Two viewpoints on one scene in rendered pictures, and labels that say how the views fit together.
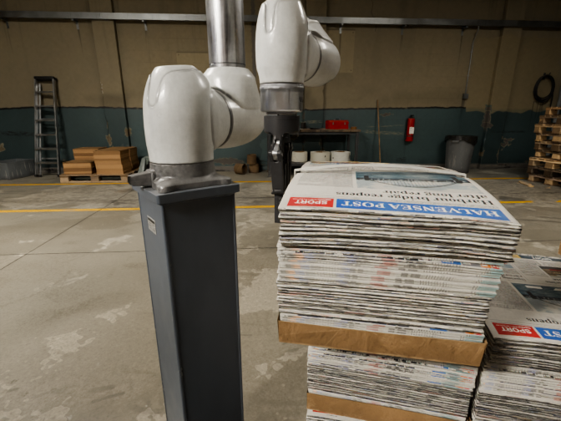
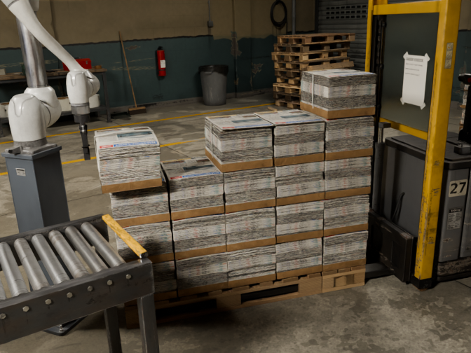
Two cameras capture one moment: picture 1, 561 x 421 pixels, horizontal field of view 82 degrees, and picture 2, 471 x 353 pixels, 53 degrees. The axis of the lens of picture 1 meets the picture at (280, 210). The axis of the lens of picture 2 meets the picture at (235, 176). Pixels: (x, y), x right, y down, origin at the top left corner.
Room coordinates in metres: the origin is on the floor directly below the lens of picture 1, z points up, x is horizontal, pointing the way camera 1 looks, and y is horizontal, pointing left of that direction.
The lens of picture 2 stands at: (-1.74, 0.44, 1.58)
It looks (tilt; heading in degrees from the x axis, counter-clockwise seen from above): 18 degrees down; 332
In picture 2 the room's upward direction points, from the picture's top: 2 degrees counter-clockwise
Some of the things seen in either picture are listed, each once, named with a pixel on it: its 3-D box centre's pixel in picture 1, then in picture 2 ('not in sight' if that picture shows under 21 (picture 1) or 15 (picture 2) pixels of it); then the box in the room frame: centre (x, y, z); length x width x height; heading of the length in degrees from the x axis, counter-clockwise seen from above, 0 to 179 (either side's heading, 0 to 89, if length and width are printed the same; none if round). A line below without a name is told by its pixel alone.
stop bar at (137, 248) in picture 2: not in sight; (123, 234); (-0.04, 0.04, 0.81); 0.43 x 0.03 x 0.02; 4
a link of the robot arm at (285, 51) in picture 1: (285, 43); (78, 86); (0.72, -0.01, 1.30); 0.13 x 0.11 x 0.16; 150
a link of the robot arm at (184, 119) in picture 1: (181, 114); (26, 115); (0.82, 0.24, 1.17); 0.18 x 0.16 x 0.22; 150
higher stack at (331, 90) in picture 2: not in sight; (333, 180); (0.39, -1.36, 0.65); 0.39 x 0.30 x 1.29; 167
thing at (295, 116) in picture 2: not in sight; (287, 116); (0.44, -1.06, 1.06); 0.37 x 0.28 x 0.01; 168
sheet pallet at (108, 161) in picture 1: (103, 163); not in sight; (6.15, 3.36, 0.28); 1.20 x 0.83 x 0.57; 94
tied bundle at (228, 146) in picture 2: not in sight; (237, 141); (0.53, -0.78, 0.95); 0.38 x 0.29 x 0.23; 168
